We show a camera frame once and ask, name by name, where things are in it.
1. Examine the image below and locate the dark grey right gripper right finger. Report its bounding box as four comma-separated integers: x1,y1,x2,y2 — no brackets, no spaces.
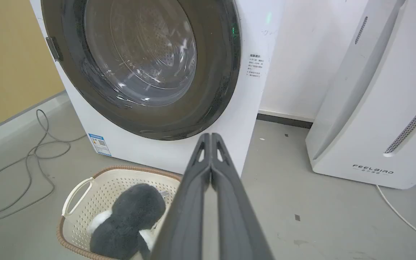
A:
211,133,274,260

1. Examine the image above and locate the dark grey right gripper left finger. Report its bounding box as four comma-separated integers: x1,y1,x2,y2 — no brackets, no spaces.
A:
151,133,212,260

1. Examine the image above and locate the white front-load washing machine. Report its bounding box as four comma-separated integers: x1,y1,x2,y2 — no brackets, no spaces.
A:
30,0,286,178

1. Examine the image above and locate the dark round washing machine door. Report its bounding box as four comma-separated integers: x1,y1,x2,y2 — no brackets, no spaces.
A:
41,0,241,141

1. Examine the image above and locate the grey and white plush toy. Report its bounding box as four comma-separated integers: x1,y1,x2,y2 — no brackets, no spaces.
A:
87,183,166,260

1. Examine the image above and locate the cream perforated laundry basket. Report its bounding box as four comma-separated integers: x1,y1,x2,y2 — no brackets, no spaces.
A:
56,166,182,260

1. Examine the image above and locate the white air purifier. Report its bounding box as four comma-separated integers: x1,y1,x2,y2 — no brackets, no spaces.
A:
305,0,416,190

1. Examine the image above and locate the grey floor cable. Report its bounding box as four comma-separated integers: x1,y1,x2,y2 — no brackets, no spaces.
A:
0,109,87,229

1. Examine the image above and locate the white power cord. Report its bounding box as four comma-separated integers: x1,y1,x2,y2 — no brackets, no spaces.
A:
376,170,416,242

